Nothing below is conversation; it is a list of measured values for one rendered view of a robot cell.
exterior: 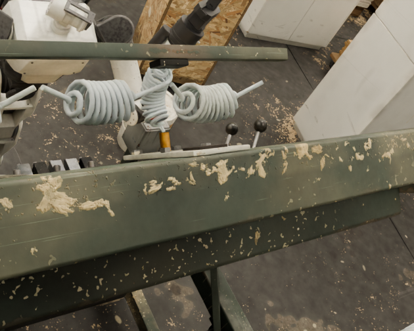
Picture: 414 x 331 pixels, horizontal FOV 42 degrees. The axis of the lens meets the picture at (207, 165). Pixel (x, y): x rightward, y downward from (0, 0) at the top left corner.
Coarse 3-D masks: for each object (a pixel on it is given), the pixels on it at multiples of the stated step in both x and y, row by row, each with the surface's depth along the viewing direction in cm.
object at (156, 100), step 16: (160, 64) 75; (176, 64) 77; (144, 80) 81; (160, 80) 83; (144, 96) 82; (160, 96) 82; (144, 112) 83; (160, 112) 83; (160, 128) 84; (160, 144) 84; (208, 144) 81; (144, 160) 84; (0, 176) 157; (16, 176) 145
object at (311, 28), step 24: (264, 0) 457; (288, 0) 464; (312, 0) 473; (336, 0) 482; (240, 24) 492; (264, 24) 477; (288, 24) 487; (312, 24) 497; (336, 24) 508; (312, 48) 528
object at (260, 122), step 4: (256, 120) 144; (260, 120) 144; (264, 120) 144; (256, 124) 144; (260, 124) 143; (264, 124) 144; (256, 128) 144; (260, 128) 143; (264, 128) 144; (256, 132) 144; (260, 132) 145; (256, 136) 144; (256, 140) 144; (252, 144) 144
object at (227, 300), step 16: (208, 272) 198; (208, 288) 196; (224, 288) 197; (96, 304) 234; (128, 304) 253; (144, 304) 249; (208, 304) 197; (224, 304) 192; (144, 320) 243; (224, 320) 191; (240, 320) 191
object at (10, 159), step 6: (12, 150) 274; (6, 156) 270; (12, 156) 271; (18, 156) 273; (6, 162) 267; (12, 162) 269; (18, 162) 271; (0, 168) 264; (6, 168) 265; (12, 168) 267; (0, 174) 262; (6, 174) 263; (12, 174) 265
